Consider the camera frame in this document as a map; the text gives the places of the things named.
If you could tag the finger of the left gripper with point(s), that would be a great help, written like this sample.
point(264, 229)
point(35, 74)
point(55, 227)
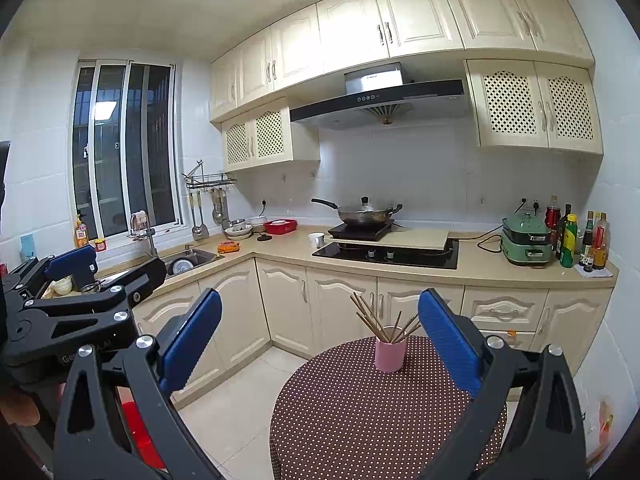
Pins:
point(72, 262)
point(34, 312)

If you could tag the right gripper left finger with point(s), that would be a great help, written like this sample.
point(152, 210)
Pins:
point(93, 439)

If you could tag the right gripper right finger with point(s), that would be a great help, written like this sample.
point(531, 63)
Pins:
point(546, 438)

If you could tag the pink paper cup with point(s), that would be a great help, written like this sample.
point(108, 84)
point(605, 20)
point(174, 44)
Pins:
point(389, 355)

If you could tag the person left hand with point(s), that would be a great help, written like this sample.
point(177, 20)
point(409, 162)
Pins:
point(18, 408)

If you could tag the red plastic stool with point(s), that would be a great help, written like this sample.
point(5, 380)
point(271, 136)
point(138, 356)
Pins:
point(141, 436)

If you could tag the chrome faucet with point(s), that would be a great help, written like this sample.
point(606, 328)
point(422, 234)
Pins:
point(140, 229)

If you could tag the stainless steel sink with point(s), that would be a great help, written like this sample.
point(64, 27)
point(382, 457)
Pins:
point(188, 260)

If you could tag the window with bars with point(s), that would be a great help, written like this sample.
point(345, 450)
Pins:
point(123, 147)

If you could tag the hanging ladle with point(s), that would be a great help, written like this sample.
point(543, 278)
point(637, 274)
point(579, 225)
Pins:
point(199, 228)

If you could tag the orange sponge box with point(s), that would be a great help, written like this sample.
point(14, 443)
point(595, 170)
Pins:
point(228, 246)

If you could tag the stacked white bowls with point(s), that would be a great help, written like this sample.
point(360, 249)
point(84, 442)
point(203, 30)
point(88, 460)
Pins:
point(238, 230)

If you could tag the green oil bottle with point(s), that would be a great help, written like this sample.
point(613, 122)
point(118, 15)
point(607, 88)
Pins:
point(569, 241)

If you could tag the dark soy sauce bottle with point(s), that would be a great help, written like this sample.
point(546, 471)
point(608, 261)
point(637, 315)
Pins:
point(587, 238)

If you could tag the green electric cooker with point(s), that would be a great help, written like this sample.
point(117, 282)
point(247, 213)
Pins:
point(525, 240)

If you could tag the brown polka dot tablecloth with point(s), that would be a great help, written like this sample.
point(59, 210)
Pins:
point(339, 417)

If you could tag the lower cream cabinets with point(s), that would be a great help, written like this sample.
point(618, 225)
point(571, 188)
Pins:
point(306, 311)

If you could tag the cream cabinets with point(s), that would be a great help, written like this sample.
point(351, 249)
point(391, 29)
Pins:
point(306, 311)
point(526, 67)

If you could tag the black glass stovetop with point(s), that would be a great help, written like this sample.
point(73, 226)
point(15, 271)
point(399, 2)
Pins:
point(445, 258)

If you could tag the red plastic container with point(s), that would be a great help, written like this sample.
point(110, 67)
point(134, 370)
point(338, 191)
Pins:
point(280, 226)

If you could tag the dark glass bottle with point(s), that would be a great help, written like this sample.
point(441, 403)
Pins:
point(560, 229)

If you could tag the orange sauce bottle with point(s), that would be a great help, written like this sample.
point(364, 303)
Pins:
point(600, 242)

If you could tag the red cap sauce bottle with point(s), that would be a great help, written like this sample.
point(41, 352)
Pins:
point(552, 218)

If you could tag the beige cutting board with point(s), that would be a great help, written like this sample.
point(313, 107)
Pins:
point(426, 239)

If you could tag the white mug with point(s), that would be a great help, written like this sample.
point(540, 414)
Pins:
point(316, 240)

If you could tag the black induction cooker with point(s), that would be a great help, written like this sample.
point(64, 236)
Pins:
point(366, 233)

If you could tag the black wok with lid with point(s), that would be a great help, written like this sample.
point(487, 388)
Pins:
point(363, 214)

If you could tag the upper cream cabinets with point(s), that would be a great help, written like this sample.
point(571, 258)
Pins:
point(526, 67)

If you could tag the black range hood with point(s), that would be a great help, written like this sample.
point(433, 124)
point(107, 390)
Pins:
point(384, 96)

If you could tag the wall utensil rack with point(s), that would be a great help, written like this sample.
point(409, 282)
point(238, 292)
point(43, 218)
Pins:
point(198, 179)

